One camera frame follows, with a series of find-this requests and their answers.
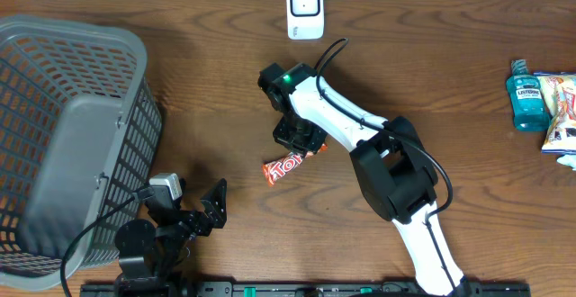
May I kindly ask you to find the orange brown snack bar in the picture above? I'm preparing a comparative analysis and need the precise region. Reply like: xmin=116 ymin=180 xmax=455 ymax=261
xmin=262 ymin=152 xmax=314 ymax=186

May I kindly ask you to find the blue mouthwash bottle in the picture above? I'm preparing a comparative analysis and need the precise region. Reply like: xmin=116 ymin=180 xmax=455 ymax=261
xmin=506 ymin=59 xmax=550 ymax=131

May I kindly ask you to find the large yellow snack bag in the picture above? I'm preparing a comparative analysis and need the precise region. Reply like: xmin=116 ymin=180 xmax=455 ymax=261
xmin=535 ymin=72 xmax=575 ymax=155

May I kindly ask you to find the light teal snack packet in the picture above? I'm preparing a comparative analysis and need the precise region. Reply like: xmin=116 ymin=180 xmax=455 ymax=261
xmin=557 ymin=154 xmax=576 ymax=171

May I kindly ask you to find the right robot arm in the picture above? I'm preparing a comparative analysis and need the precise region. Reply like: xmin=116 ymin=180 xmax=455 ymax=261
xmin=257 ymin=63 xmax=464 ymax=296

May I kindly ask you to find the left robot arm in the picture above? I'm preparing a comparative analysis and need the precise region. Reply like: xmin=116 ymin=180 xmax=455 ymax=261
xmin=113 ymin=174 xmax=227 ymax=296

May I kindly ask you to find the white barcode scanner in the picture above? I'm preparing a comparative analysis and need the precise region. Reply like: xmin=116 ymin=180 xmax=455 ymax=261
xmin=286 ymin=0 xmax=325 ymax=41

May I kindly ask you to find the grey plastic shopping basket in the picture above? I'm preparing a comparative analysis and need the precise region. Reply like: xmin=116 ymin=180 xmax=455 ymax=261
xmin=1 ymin=15 xmax=162 ymax=291

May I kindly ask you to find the left camera cable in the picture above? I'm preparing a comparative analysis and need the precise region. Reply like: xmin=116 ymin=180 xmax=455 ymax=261
xmin=59 ymin=187 xmax=157 ymax=297

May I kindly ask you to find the black mounting rail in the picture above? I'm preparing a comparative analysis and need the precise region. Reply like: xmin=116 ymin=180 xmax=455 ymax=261
xmin=79 ymin=278 xmax=532 ymax=297

